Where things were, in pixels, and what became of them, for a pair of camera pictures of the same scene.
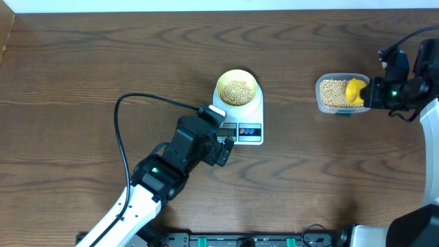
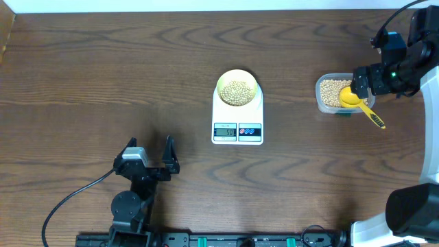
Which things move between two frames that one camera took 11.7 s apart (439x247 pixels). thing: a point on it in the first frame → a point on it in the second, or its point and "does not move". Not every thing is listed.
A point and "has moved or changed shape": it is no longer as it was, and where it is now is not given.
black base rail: [239, 240] does not move
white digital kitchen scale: [244, 124] does not move
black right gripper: [372, 94] → [374, 71]
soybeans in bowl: [236, 92] does not move
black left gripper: [214, 147] → [170, 165]
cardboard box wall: [7, 19] does not move
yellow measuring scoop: [353, 91] has moved or changed shape
